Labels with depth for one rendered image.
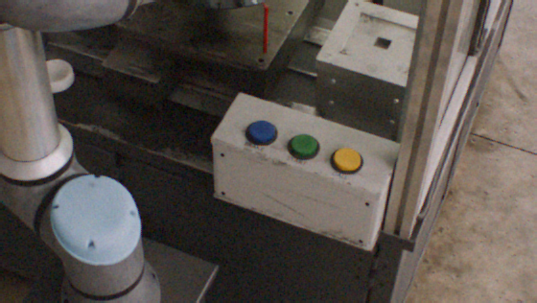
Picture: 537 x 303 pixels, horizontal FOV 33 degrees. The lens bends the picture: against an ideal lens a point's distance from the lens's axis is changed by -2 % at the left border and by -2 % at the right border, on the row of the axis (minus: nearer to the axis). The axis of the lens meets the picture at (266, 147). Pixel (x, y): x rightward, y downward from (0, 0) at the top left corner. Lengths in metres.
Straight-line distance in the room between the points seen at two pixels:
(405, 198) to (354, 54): 0.28
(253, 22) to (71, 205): 0.59
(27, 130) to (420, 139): 0.55
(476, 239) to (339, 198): 1.11
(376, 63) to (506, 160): 1.18
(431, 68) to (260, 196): 0.39
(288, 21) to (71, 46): 0.42
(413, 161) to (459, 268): 1.06
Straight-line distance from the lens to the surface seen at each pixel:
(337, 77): 1.57
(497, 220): 2.54
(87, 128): 1.67
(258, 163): 1.43
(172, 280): 1.45
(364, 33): 1.62
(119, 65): 1.67
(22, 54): 1.16
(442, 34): 1.21
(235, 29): 1.68
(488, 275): 2.43
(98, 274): 1.29
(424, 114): 1.31
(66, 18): 1.00
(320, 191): 1.42
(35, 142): 1.26
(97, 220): 1.25
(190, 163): 1.59
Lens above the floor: 1.96
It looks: 49 degrees down
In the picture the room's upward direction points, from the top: 2 degrees clockwise
